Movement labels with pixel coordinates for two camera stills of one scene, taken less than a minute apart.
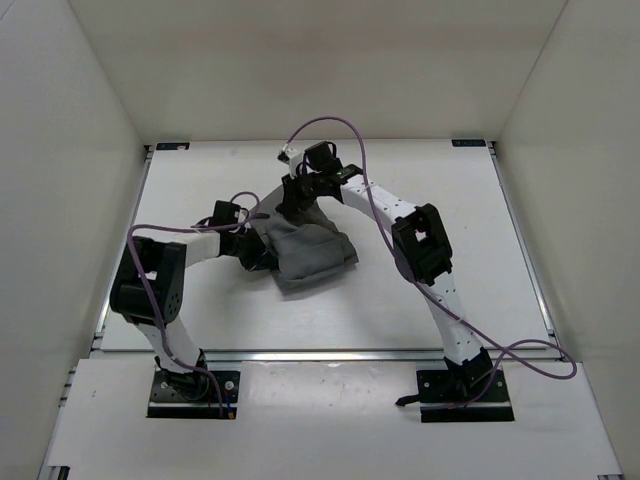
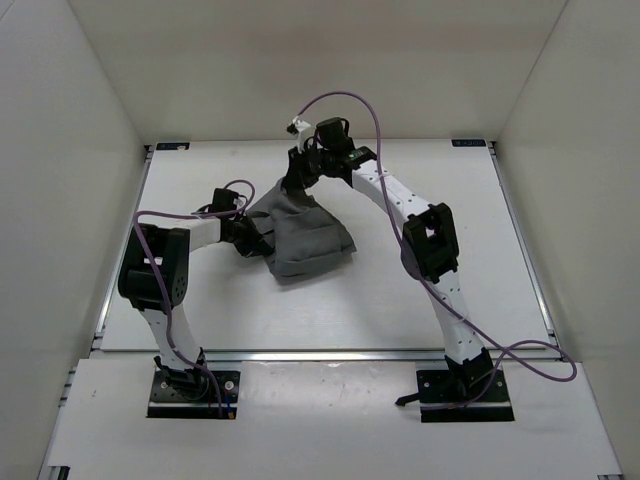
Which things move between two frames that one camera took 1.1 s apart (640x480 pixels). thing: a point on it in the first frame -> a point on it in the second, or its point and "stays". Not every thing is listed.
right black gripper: [293, 203] -> [297, 179]
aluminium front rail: [324, 355] stays
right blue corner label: [468, 142] stays
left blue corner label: [173, 146] stays
